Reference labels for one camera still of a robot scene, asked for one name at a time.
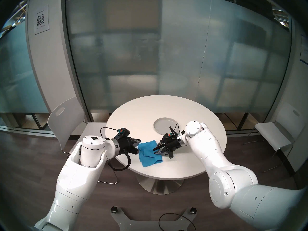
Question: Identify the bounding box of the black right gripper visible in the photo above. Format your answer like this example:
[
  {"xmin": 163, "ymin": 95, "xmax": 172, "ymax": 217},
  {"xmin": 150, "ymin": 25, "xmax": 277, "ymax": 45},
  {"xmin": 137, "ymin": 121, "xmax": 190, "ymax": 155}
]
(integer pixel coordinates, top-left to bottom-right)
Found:
[{"xmin": 153, "ymin": 136, "xmax": 181, "ymax": 159}]

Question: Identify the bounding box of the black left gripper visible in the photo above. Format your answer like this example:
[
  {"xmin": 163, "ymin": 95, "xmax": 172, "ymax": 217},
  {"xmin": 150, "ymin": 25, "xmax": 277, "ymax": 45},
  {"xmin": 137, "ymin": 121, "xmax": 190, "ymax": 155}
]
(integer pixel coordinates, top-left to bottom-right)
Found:
[{"xmin": 118, "ymin": 137, "xmax": 142, "ymax": 156}]

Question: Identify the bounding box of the blue cloth napkin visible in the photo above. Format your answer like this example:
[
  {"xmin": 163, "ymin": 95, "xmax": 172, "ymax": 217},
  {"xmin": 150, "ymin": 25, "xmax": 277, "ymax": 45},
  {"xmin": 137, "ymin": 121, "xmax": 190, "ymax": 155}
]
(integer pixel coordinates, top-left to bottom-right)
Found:
[{"xmin": 138, "ymin": 140, "xmax": 163, "ymax": 167}]

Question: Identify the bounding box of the grey round plate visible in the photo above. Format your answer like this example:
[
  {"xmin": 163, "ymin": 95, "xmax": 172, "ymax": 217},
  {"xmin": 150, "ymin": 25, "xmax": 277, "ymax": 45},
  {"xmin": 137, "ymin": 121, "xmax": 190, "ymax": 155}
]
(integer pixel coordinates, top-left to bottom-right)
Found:
[{"xmin": 153, "ymin": 117, "xmax": 180, "ymax": 135}]

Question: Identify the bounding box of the brushed steel table base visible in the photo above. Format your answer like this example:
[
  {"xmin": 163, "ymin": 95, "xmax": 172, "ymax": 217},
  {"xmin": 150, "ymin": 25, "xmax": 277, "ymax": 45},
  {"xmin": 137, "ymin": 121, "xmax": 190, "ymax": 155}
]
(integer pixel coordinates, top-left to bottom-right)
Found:
[{"xmin": 137, "ymin": 176, "xmax": 184, "ymax": 195}]

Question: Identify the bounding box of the white plastic chair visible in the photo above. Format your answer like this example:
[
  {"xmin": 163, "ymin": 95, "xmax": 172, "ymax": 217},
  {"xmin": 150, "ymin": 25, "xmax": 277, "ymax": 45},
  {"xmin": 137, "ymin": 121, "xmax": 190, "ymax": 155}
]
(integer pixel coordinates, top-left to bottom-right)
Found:
[
  {"xmin": 47, "ymin": 97, "xmax": 118, "ymax": 184},
  {"xmin": 243, "ymin": 103, "xmax": 302, "ymax": 173}
]

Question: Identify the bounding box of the white QR code sign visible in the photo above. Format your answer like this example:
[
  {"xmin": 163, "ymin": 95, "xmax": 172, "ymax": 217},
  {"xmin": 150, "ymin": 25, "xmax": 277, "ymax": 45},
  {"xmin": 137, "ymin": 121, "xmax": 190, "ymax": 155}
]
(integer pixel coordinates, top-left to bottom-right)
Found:
[{"xmin": 34, "ymin": 4, "xmax": 50, "ymax": 35}]

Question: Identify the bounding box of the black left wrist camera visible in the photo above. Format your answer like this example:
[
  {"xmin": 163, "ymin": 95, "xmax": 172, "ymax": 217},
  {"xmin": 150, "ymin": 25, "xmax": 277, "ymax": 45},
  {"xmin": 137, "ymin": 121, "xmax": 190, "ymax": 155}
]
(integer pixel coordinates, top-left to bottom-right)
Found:
[{"xmin": 114, "ymin": 128, "xmax": 131, "ymax": 139}]

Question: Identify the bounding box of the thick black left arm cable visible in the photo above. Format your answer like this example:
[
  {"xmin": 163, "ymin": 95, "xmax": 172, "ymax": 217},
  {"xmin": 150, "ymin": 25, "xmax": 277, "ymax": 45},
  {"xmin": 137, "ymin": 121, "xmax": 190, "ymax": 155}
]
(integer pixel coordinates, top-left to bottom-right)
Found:
[{"xmin": 107, "ymin": 154, "xmax": 132, "ymax": 171}]

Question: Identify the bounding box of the thin right camera cable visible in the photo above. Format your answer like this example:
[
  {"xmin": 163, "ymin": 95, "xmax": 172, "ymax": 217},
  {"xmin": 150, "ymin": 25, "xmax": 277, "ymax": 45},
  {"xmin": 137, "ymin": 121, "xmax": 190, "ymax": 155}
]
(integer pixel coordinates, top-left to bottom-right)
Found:
[{"xmin": 169, "ymin": 122, "xmax": 180, "ymax": 137}]

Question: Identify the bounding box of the thin camera cable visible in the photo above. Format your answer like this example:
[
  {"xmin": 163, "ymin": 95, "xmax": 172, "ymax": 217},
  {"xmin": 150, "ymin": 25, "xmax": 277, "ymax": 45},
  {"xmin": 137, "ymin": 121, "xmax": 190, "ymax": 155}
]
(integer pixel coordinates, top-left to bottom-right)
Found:
[
  {"xmin": 100, "ymin": 127, "xmax": 120, "ymax": 138},
  {"xmin": 169, "ymin": 122, "xmax": 180, "ymax": 137}
]

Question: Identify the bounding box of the thin left camera cable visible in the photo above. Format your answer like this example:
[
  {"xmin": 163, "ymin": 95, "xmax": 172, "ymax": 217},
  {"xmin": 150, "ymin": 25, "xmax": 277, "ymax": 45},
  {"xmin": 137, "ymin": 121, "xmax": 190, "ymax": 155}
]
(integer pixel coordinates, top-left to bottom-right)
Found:
[{"xmin": 100, "ymin": 127, "xmax": 120, "ymax": 138}]

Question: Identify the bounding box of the black looped floor cable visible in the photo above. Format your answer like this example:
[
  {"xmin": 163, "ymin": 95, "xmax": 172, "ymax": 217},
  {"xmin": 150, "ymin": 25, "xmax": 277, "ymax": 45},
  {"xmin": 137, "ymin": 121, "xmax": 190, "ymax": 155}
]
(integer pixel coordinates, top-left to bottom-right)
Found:
[{"xmin": 158, "ymin": 213, "xmax": 196, "ymax": 231}]

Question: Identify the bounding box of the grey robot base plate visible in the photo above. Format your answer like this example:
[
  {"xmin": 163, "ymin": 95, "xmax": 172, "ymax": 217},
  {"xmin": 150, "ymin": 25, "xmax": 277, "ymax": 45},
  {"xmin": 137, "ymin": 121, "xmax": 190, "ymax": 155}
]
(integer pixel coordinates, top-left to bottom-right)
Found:
[{"xmin": 110, "ymin": 206, "xmax": 198, "ymax": 231}]

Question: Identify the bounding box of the black metal shelf frame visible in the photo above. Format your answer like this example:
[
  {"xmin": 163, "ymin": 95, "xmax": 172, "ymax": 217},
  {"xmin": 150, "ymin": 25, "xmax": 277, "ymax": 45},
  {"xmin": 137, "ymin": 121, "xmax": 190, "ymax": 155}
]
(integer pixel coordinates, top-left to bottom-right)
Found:
[
  {"xmin": 239, "ymin": 113, "xmax": 249, "ymax": 130},
  {"xmin": 30, "ymin": 114, "xmax": 48, "ymax": 130}
]

